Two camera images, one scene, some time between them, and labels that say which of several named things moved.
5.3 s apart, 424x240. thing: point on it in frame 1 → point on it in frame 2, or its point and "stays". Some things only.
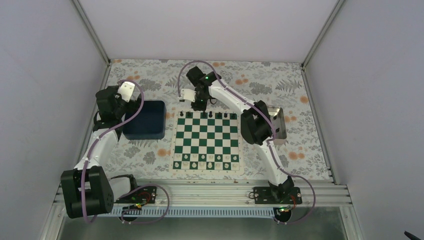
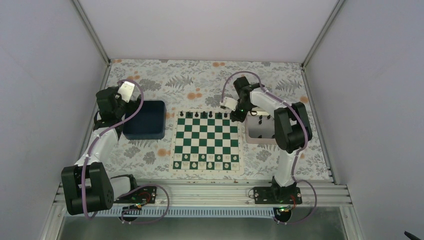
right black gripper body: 202,106 → 245,107
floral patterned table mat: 301,156 stays
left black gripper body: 134,107 stays
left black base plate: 146,193 stays
